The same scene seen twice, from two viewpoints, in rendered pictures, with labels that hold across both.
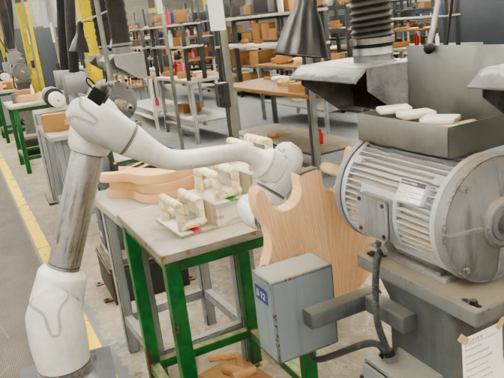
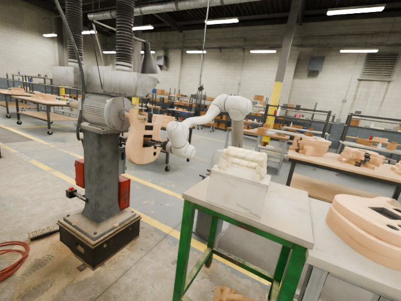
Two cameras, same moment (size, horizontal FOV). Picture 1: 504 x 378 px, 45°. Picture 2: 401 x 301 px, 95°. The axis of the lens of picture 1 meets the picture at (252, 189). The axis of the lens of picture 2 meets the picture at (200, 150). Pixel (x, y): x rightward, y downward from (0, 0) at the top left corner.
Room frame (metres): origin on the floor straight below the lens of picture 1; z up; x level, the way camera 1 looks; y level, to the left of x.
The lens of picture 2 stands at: (2.86, -0.71, 1.40)
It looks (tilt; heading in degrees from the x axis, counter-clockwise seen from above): 14 degrees down; 141
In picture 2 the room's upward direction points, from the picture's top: 8 degrees clockwise
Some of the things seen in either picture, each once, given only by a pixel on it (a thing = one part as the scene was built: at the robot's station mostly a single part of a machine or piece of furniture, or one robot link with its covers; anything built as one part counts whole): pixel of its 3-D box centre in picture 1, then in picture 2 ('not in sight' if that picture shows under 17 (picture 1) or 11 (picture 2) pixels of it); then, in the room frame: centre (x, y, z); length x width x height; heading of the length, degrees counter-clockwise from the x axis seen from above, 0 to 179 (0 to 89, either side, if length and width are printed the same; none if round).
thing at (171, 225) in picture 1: (185, 223); not in sight; (2.20, 0.27, 0.94); 0.27 x 0.15 x 0.01; 28
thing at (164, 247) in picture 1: (217, 300); (240, 245); (2.29, 0.20, 0.55); 0.62 x 0.58 x 0.76; 25
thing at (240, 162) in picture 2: (224, 167); (246, 164); (2.29, 0.10, 1.12); 0.20 x 0.03 x 0.03; 27
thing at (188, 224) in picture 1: (192, 223); not in sight; (2.11, 0.23, 0.96); 0.11 x 0.03 x 0.03; 118
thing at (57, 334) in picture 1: (56, 327); (220, 160); (1.60, 0.61, 0.87); 0.18 x 0.16 x 0.22; 17
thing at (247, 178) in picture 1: (252, 185); (238, 188); (2.34, 0.00, 1.02); 0.27 x 0.15 x 0.17; 28
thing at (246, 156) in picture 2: (257, 139); (242, 156); (2.36, -0.05, 1.20); 0.20 x 0.03 x 0.03; 27
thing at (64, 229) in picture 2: not in sight; (102, 229); (1.17, -0.40, 0.12); 0.61 x 0.51 x 0.25; 115
